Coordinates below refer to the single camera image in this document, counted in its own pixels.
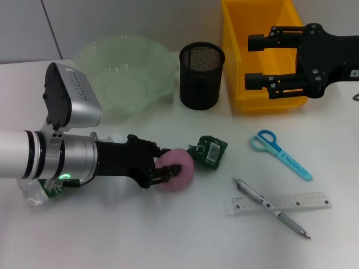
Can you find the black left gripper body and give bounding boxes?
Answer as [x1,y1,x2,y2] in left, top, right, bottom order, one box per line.
[94,134,158,189]

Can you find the blue scissors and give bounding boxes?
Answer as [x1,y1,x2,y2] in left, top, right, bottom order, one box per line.
[250,129,314,182]

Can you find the translucent green fruit plate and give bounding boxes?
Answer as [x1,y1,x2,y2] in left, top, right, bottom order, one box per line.
[68,34,178,122]

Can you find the clear green-label water bottle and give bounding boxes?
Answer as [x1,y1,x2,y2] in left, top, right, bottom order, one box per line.
[19,134,124,207]

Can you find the transparent plastic ruler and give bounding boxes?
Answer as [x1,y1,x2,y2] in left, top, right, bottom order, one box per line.
[225,191,334,216]

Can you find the yellow plastic bin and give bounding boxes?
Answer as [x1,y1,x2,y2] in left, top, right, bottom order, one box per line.
[220,0,309,113]

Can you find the grey clear pen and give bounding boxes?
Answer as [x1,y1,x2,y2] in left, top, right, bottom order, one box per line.
[232,177,311,240]

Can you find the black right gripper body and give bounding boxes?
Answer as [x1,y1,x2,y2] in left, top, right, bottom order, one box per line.
[296,22,359,99]

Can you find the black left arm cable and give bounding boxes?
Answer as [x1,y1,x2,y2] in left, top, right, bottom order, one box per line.
[60,176,95,189]

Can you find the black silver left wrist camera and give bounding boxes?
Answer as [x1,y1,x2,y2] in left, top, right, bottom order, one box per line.
[42,62,103,132]

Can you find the pink peach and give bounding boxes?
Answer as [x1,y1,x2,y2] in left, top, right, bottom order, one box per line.
[153,149,195,193]

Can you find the black mesh pen holder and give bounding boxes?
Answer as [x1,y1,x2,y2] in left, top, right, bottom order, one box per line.
[178,41,226,111]

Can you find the green plastic wrapper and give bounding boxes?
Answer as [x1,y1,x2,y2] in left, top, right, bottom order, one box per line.
[186,134,228,171]

